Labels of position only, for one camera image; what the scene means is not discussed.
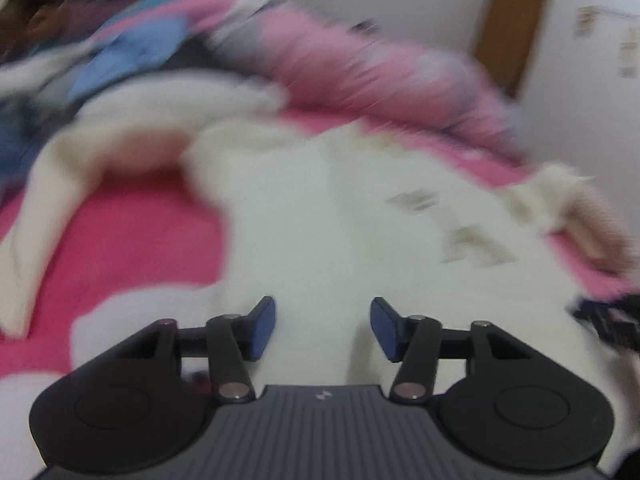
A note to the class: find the light blue padded jacket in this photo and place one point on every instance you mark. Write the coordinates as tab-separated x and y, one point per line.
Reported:
130	55

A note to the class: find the beige folded garment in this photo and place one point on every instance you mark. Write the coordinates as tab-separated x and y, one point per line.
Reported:
595	250

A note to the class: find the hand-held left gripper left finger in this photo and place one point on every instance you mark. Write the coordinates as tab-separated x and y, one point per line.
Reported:
262	327

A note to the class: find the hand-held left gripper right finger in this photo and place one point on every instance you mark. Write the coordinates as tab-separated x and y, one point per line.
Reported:
382	327

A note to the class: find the brown wooden door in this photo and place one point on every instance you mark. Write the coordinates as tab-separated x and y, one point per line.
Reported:
515	25

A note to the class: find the beige wall hanging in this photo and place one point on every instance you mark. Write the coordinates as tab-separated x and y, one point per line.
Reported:
586	22
630	55

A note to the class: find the pink floral bed blanket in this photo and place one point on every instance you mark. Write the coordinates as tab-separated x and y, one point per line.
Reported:
140	245

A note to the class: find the pink grey floral quilt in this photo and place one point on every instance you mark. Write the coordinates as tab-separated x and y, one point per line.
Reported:
360	75

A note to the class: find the white fluffy sweater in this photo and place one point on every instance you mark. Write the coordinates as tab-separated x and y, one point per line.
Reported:
325	220

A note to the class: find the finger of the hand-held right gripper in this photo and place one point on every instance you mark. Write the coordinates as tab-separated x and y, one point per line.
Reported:
600	317

